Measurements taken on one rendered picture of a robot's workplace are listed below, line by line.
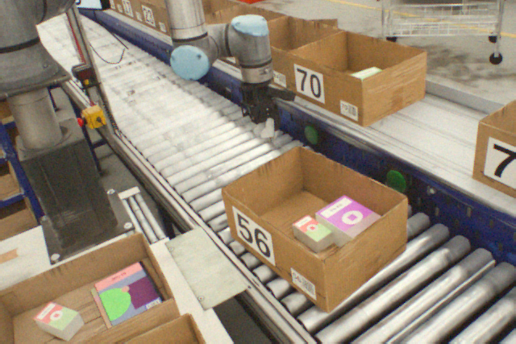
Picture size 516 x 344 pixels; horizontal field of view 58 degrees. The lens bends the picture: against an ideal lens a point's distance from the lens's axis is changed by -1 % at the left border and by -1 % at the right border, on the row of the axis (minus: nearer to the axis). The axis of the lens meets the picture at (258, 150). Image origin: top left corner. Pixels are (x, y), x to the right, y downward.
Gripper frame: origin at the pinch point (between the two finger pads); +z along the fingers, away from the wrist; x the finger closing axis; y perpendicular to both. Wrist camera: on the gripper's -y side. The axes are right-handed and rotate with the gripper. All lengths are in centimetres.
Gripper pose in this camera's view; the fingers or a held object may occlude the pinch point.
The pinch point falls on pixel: (272, 137)
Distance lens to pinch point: 141.6
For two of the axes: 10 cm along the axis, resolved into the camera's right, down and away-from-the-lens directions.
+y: -8.2, 3.9, -4.2
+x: 5.6, 3.6, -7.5
